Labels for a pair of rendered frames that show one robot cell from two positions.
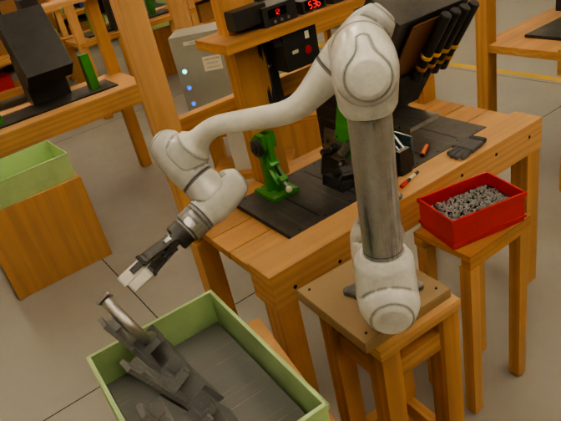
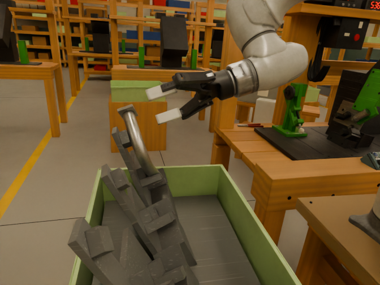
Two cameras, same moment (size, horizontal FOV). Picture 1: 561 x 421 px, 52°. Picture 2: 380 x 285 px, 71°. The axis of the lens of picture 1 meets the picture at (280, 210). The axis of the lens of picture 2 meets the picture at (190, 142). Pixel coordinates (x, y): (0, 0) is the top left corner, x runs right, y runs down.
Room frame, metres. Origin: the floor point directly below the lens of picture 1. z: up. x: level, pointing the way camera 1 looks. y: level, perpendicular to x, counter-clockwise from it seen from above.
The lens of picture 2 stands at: (0.66, 0.18, 1.38)
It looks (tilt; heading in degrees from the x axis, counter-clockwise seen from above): 22 degrees down; 14
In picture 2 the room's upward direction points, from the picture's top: 4 degrees clockwise
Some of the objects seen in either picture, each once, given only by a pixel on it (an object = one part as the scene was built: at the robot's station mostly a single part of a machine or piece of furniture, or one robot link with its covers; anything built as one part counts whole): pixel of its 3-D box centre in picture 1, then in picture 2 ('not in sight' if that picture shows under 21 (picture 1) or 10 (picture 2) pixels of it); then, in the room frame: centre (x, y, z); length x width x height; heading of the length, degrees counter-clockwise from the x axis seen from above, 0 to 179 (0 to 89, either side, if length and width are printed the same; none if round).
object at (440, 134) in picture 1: (364, 165); (361, 139); (2.23, -0.40, 0.89); 1.10 x 0.42 x 0.02; 119
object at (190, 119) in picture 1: (299, 78); (331, 68); (2.55, -0.22, 1.23); 1.30 x 0.05 x 0.09; 119
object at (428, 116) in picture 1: (388, 114); not in sight; (2.18, -0.51, 1.11); 0.39 x 0.16 x 0.03; 29
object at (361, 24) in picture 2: (293, 46); (344, 33); (2.36, -0.20, 1.42); 0.17 x 0.12 x 0.15; 119
